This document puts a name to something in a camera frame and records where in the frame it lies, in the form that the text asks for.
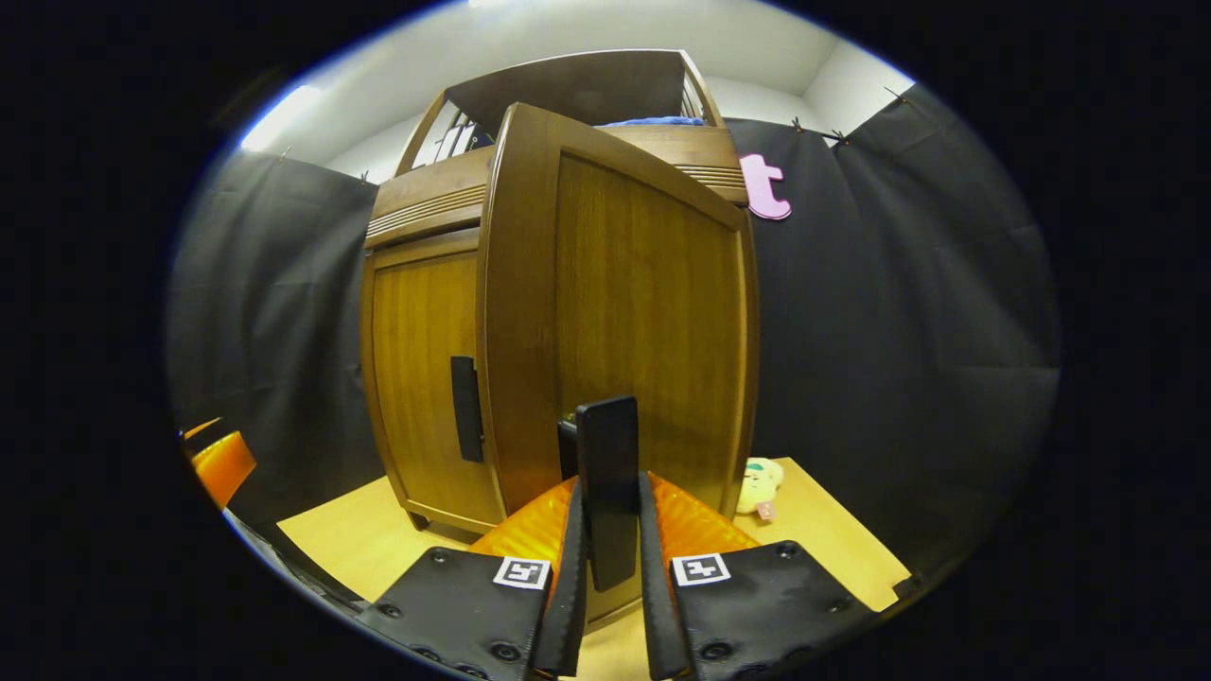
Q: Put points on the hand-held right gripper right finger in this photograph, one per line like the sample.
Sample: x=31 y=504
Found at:
x=658 y=605

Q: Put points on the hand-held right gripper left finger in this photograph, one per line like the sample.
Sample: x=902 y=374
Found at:
x=568 y=586

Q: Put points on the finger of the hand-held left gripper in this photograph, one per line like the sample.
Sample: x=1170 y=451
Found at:
x=222 y=465

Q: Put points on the wooden double-door shoe cabinet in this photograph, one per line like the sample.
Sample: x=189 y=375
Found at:
x=426 y=203

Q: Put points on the small plush toy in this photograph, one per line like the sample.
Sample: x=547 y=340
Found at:
x=759 y=484

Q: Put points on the black backdrop cloth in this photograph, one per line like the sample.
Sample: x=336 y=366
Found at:
x=899 y=359

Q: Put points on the blue folded cloth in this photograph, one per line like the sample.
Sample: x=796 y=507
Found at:
x=653 y=121

